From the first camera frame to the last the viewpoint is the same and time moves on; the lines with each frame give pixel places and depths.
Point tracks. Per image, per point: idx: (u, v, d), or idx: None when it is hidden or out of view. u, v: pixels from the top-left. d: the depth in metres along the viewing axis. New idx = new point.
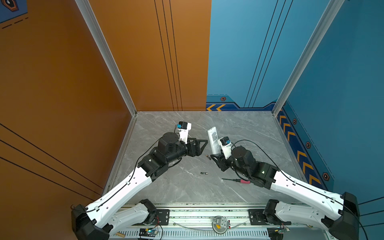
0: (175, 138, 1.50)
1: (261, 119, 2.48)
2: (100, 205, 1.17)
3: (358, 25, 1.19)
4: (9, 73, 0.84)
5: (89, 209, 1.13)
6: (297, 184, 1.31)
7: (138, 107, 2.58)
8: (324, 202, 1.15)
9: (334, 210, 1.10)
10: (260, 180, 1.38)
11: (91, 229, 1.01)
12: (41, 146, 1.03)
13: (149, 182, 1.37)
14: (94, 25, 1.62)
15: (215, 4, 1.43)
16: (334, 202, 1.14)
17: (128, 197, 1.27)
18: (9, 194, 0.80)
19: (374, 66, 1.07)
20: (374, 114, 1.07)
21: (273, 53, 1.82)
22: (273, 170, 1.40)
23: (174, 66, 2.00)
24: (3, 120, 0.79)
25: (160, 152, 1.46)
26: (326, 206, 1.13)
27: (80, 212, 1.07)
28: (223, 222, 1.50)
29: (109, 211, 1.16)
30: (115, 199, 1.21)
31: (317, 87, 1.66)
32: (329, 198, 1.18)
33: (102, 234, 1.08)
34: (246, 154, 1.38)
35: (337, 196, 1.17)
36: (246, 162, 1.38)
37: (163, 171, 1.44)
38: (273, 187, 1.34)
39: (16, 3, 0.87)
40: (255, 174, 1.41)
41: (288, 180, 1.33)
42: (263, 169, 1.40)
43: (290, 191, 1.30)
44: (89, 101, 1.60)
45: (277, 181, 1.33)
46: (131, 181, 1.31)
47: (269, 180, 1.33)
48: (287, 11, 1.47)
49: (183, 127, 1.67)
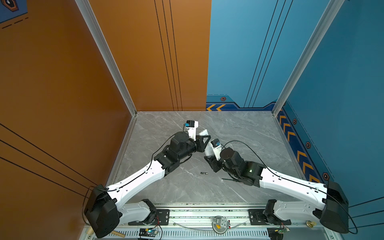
0: (186, 136, 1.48)
1: (261, 119, 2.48)
2: (121, 187, 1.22)
3: (358, 25, 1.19)
4: (9, 73, 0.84)
5: (110, 189, 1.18)
6: (283, 178, 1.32)
7: (138, 107, 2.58)
8: (309, 193, 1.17)
9: (318, 199, 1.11)
10: (249, 179, 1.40)
11: (112, 207, 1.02)
12: (40, 146, 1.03)
13: (163, 175, 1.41)
14: (94, 26, 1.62)
15: (215, 4, 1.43)
16: (318, 192, 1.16)
17: (144, 185, 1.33)
18: (8, 195, 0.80)
19: (375, 66, 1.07)
20: (374, 114, 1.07)
21: (272, 53, 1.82)
22: (260, 168, 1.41)
23: (175, 66, 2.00)
24: (2, 120, 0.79)
25: (171, 149, 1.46)
26: (311, 197, 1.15)
27: (101, 191, 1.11)
28: (223, 222, 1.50)
29: (128, 193, 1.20)
30: (134, 183, 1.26)
31: (317, 87, 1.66)
32: (313, 188, 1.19)
33: (115, 218, 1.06)
34: (234, 155, 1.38)
35: (321, 186, 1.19)
36: (235, 162, 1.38)
37: (175, 166, 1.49)
38: (261, 184, 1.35)
39: (16, 3, 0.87)
40: (243, 173, 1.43)
41: (274, 175, 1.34)
42: (251, 168, 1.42)
43: (276, 186, 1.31)
44: (89, 101, 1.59)
45: (264, 178, 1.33)
46: (148, 170, 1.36)
47: (256, 178, 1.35)
48: (287, 11, 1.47)
49: (191, 125, 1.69)
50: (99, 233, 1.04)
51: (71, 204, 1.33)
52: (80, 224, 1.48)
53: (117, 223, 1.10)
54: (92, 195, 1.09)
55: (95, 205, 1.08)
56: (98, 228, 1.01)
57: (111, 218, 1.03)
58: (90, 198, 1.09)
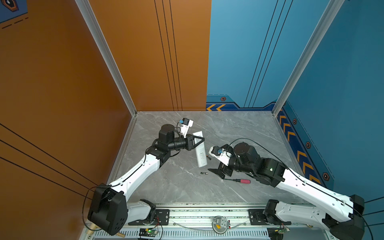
0: (172, 127, 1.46)
1: (262, 119, 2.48)
2: (123, 180, 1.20)
3: (358, 25, 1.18)
4: (9, 73, 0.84)
5: (113, 184, 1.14)
6: (308, 184, 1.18)
7: (138, 107, 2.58)
8: (335, 205, 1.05)
9: (345, 213, 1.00)
10: (266, 178, 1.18)
11: (121, 198, 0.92)
12: (41, 146, 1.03)
13: (158, 166, 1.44)
14: (94, 25, 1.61)
15: (215, 4, 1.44)
16: (344, 205, 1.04)
17: (144, 177, 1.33)
18: (8, 195, 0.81)
19: (375, 66, 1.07)
20: (375, 114, 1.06)
21: (273, 53, 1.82)
22: (281, 167, 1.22)
23: (175, 66, 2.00)
24: (3, 120, 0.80)
25: (160, 141, 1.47)
26: (336, 209, 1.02)
27: (104, 189, 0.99)
28: (223, 222, 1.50)
29: (132, 185, 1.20)
30: (135, 175, 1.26)
31: (317, 87, 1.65)
32: (339, 200, 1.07)
33: (125, 209, 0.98)
34: (250, 149, 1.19)
35: (347, 199, 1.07)
36: (250, 158, 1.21)
37: (167, 156, 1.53)
38: (280, 185, 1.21)
39: (16, 3, 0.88)
40: (260, 171, 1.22)
41: (298, 179, 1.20)
42: (270, 166, 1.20)
43: (299, 191, 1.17)
44: (88, 101, 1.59)
45: (286, 180, 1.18)
46: (145, 162, 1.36)
47: (277, 178, 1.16)
48: (287, 11, 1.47)
49: (185, 123, 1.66)
50: (112, 231, 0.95)
51: (71, 204, 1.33)
52: (80, 224, 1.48)
53: (126, 215, 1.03)
54: (94, 196, 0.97)
55: (101, 205, 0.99)
56: (109, 226, 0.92)
57: (121, 211, 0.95)
58: (93, 199, 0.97)
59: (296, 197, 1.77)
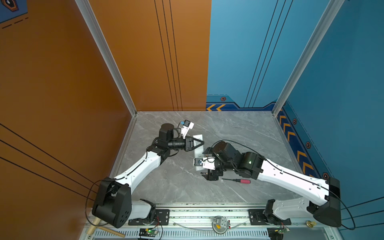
0: (172, 125, 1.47)
1: (261, 119, 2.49)
2: (127, 174, 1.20)
3: (358, 24, 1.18)
4: (9, 74, 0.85)
5: (117, 177, 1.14)
6: (285, 172, 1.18)
7: (138, 107, 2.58)
8: (311, 189, 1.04)
9: (321, 196, 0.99)
10: (246, 171, 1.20)
11: (127, 189, 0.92)
12: (41, 146, 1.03)
13: (158, 164, 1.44)
14: (94, 25, 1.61)
15: (215, 4, 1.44)
16: (320, 188, 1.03)
17: (145, 173, 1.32)
18: (8, 195, 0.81)
19: (375, 65, 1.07)
20: (375, 114, 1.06)
21: (273, 53, 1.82)
22: (259, 159, 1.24)
23: (175, 66, 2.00)
24: (2, 120, 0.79)
25: (160, 140, 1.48)
26: (313, 193, 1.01)
27: (109, 183, 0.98)
28: (223, 222, 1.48)
29: (136, 178, 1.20)
30: (139, 169, 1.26)
31: (317, 87, 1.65)
32: (315, 184, 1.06)
33: (129, 202, 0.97)
34: (226, 146, 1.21)
35: (323, 182, 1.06)
36: (229, 155, 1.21)
37: (167, 155, 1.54)
38: (260, 177, 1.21)
39: (16, 3, 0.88)
40: (240, 165, 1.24)
41: (275, 168, 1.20)
42: (250, 159, 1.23)
43: (277, 180, 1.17)
44: (88, 101, 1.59)
45: (264, 171, 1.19)
46: (147, 158, 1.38)
47: (256, 170, 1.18)
48: (287, 11, 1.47)
49: (186, 124, 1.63)
50: (117, 223, 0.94)
51: (71, 204, 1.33)
52: (81, 224, 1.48)
53: (131, 209, 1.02)
54: (99, 190, 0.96)
55: (104, 199, 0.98)
56: (114, 218, 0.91)
57: (126, 203, 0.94)
58: (98, 193, 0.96)
59: (295, 197, 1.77)
